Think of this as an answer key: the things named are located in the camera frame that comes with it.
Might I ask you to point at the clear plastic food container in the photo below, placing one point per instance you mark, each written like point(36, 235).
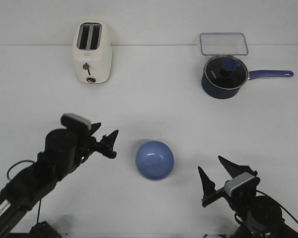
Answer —
point(229, 43)

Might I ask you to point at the dark blue saucepan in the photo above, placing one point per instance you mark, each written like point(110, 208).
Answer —
point(219, 93)

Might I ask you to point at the glass pot lid blue knob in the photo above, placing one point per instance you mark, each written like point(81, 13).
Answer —
point(226, 72)

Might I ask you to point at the cream two-slot toaster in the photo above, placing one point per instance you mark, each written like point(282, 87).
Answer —
point(92, 52)

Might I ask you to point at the blue plastic bowl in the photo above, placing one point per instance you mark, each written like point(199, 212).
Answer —
point(154, 160)

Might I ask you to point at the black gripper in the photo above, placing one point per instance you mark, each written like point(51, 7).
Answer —
point(210, 195)
point(87, 145)

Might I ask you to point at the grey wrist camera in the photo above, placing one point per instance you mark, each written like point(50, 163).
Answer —
point(75, 123)
point(240, 182)

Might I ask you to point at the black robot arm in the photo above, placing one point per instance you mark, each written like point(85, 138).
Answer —
point(258, 214)
point(65, 150)

